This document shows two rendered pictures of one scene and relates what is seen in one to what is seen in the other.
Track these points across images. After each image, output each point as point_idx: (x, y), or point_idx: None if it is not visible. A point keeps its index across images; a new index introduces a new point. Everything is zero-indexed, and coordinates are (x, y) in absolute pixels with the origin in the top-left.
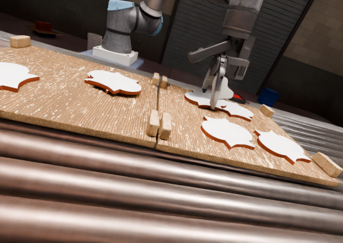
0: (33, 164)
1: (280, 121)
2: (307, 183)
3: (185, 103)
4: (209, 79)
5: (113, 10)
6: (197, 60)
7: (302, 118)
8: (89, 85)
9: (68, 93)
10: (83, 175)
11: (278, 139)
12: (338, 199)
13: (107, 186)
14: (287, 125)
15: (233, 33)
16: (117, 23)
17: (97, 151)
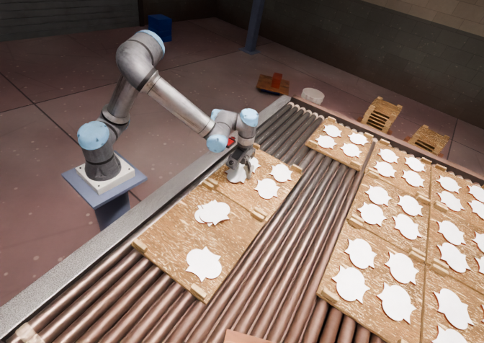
0: (262, 260)
1: (259, 142)
2: None
3: (237, 187)
4: None
5: (99, 148)
6: (236, 166)
7: (258, 118)
8: (212, 226)
9: (222, 238)
10: (271, 249)
11: (278, 170)
12: (305, 181)
13: (276, 245)
14: (262, 140)
15: (248, 147)
16: (106, 154)
17: (261, 242)
